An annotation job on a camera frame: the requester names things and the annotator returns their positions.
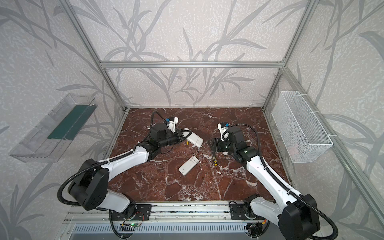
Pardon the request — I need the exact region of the white remote control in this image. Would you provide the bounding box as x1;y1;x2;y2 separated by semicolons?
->
184;128;204;148
179;156;200;176

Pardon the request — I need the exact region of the black yellow screwdriver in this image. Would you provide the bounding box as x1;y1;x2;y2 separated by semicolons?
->
212;151;218;166

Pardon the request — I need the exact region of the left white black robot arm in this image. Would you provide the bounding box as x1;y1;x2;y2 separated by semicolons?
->
57;123;192;215

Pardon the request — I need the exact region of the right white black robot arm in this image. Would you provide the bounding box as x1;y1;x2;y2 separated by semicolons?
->
211;122;339;240

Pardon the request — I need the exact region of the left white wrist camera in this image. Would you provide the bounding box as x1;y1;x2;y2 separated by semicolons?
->
166;117;179;133

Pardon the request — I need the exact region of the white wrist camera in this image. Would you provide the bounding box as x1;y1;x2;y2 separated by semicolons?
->
166;117;179;133
218;122;230;141

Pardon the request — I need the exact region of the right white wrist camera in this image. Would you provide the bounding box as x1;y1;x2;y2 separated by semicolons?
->
218;122;230;141

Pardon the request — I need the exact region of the white wire mesh basket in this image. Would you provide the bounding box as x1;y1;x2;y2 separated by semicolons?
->
272;91;333;164

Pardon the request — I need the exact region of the aluminium mounting rail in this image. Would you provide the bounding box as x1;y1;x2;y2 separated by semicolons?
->
62;200;316;224

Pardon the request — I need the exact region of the aluminium frame crossbar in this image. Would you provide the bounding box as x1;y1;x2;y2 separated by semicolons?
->
100;61;283;69

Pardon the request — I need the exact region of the clear plastic wall bin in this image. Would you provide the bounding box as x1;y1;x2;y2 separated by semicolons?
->
9;94;98;163

